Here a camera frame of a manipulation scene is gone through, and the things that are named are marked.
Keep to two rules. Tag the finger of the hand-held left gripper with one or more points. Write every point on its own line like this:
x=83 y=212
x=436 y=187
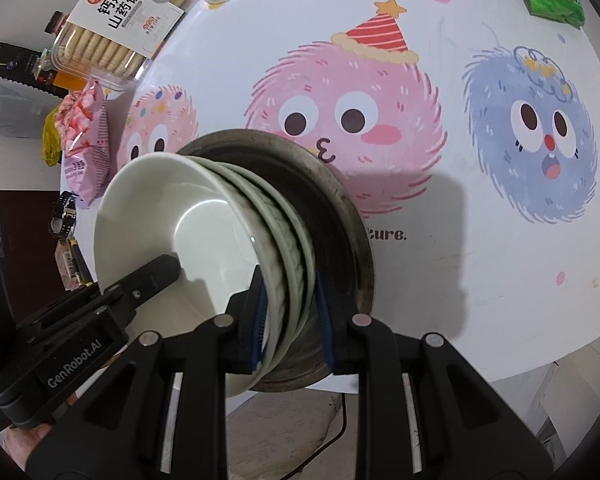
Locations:
x=60 y=312
x=155 y=272

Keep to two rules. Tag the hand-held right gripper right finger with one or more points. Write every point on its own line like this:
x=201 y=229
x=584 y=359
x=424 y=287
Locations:
x=327 y=330

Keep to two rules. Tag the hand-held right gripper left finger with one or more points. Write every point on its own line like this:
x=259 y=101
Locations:
x=257 y=320

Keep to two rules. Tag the large green ribbed bowl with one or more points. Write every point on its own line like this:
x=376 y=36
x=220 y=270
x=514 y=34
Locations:
x=280 y=270

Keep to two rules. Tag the cream ribbed bowl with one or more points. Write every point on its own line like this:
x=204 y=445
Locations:
x=145 y=210

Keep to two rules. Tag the large steel bowl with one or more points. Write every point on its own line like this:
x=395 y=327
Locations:
x=340 y=240

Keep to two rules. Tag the person's left hand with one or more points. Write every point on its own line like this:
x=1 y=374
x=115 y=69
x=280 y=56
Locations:
x=30 y=440

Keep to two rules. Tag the small brown box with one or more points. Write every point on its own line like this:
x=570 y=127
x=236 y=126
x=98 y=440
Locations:
x=72 y=265

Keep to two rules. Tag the black wristwatch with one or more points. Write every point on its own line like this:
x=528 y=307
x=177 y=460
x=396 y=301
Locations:
x=62 y=215

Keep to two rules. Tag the pink snack packet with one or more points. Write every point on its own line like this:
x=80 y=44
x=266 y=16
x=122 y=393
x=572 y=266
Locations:
x=87 y=150

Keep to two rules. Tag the cartoon printed table mat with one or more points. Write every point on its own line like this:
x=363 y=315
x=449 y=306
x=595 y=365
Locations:
x=480 y=285

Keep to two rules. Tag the yellow plastic bag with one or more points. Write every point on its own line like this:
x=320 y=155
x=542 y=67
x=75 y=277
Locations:
x=52 y=145

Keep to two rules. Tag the amber liquid jar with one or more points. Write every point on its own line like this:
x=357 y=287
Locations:
x=70 y=81

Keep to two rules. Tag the white serrated-edge packet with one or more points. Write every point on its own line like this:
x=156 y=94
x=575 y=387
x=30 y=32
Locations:
x=15 y=105

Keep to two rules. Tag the black box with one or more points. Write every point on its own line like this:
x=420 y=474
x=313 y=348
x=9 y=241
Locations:
x=15 y=55

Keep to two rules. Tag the clear plastic biscuit box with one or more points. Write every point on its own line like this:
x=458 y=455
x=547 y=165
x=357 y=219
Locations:
x=120 y=15

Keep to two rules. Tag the dark-capped glass bottle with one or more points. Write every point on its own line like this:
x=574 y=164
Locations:
x=56 y=20

